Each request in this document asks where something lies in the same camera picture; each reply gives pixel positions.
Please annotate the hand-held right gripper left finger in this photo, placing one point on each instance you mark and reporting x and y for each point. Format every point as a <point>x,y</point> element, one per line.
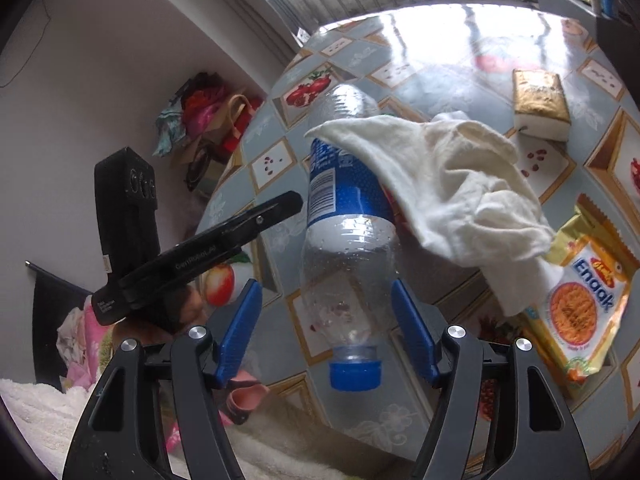
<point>240,335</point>

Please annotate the fruit print tablecloth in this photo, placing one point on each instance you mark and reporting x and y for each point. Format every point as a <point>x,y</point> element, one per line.
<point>425,60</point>

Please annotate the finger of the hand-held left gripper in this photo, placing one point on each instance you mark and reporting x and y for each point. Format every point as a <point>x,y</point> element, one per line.
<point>270,212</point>

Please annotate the pink slipper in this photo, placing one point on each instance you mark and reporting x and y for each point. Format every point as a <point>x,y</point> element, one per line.
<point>247,402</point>

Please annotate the gold tissue pack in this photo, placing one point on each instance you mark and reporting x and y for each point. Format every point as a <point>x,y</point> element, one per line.
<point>540,95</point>

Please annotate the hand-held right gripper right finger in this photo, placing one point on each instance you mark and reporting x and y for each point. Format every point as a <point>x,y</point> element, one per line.
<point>415,335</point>

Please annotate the white cloth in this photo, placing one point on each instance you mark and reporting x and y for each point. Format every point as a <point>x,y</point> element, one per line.
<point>450,185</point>

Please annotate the clear plastic bottle blue label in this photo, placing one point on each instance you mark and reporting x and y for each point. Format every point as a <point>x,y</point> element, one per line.
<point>350,280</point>

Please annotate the pink printed cloth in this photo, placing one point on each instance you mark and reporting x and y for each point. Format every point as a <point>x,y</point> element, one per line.
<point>90,345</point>

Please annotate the white fluffy blanket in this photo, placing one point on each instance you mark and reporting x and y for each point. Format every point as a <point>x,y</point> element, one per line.
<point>40,410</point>

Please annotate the pile of red bags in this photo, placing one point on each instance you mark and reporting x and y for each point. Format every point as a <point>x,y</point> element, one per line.
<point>200,105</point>

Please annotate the yellow snack packet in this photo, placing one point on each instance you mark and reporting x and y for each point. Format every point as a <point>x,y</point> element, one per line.
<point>575,310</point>

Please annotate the red tote bag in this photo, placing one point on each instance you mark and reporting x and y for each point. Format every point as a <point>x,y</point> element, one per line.
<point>247,130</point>

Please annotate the black cloth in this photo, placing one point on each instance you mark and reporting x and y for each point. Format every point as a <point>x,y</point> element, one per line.
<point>50,310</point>

